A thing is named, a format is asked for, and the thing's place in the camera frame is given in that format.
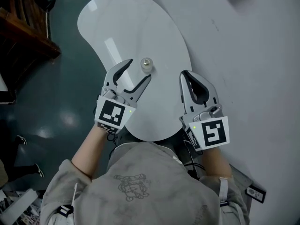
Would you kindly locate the pile of papers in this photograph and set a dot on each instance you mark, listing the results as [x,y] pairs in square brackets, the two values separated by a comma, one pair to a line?
[18,207]

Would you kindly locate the white box with dark edge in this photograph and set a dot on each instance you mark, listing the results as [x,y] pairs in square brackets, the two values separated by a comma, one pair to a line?
[5,90]

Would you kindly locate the person's grey shirt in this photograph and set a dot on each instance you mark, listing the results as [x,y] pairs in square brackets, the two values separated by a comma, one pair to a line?
[145,196]

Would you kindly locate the black box with label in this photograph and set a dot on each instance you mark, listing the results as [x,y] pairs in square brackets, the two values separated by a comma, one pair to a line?
[256,193]

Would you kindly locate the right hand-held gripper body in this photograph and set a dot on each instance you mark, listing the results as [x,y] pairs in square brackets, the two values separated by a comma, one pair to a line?
[213,130]

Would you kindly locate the person's right forearm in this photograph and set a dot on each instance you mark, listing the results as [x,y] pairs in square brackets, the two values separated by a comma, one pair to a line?
[215,163]

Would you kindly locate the person's left forearm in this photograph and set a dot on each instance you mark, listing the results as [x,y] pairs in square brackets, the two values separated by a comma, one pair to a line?
[91,153]

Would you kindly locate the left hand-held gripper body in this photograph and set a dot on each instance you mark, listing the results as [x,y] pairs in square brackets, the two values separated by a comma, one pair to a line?
[112,112]

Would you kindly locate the white kidney-shaped table top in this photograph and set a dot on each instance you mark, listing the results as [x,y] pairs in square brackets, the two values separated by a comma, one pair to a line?
[131,27]

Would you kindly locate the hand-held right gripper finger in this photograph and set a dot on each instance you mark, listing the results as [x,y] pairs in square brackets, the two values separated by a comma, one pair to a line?
[212,90]
[186,92]

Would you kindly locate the dark wooden furniture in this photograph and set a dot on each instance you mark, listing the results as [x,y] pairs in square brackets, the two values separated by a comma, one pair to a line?
[23,43]

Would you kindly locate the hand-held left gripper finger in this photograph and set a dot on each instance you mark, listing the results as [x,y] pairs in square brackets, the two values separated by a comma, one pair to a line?
[139,90]
[110,78]

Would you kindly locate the grey metal plate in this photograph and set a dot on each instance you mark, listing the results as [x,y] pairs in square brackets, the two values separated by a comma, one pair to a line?
[241,179]

